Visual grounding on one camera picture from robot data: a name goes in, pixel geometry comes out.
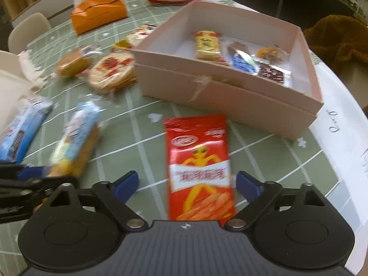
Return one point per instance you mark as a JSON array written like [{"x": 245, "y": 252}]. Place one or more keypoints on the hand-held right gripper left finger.
[{"x": 128, "y": 185}]

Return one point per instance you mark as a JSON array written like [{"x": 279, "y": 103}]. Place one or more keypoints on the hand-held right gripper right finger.
[{"x": 247, "y": 184}]

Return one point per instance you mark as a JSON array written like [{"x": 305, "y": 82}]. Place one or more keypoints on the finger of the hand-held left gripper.
[
  {"x": 31, "y": 172},
  {"x": 28, "y": 187}
]

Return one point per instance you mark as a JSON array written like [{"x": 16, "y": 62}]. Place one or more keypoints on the red snack stick packet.
[{"x": 198, "y": 164}]

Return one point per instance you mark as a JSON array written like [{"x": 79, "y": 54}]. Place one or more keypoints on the long waffle biscuit packet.
[{"x": 76, "y": 141}]

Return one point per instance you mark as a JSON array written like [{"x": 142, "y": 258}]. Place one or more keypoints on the pink cardboard box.
[{"x": 218, "y": 100}]

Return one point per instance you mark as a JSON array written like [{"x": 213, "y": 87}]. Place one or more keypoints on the brown jerky packet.
[{"x": 273, "y": 74}]

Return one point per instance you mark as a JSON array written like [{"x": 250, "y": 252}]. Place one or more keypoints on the round cracker packet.
[{"x": 112, "y": 70}]

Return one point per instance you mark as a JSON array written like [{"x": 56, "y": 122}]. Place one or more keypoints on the round bread packet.
[{"x": 74, "y": 61}]

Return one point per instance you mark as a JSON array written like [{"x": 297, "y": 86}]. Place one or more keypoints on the blue brown snack packet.
[{"x": 243, "y": 60}]

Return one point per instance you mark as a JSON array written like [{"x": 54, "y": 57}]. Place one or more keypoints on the small orange snack packet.
[{"x": 270, "y": 53}]

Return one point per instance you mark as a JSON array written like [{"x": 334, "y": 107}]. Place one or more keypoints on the yellow cake packet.
[{"x": 208, "y": 46}]

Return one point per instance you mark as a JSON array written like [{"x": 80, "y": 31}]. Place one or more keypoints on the cartoon print snack packet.
[{"x": 141, "y": 34}]

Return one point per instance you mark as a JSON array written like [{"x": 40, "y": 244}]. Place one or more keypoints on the green checked tablecloth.
[{"x": 138, "y": 115}]

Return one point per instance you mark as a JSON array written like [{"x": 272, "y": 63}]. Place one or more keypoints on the white printed tablecloth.
[{"x": 345, "y": 115}]

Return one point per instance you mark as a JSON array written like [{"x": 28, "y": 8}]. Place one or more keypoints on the beige dining chair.
[{"x": 28, "y": 31}]

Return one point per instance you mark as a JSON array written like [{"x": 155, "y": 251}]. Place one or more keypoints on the brown fuzzy coat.
[{"x": 336, "y": 40}]

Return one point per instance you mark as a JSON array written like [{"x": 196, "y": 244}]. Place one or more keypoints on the orange tissue box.
[{"x": 97, "y": 14}]

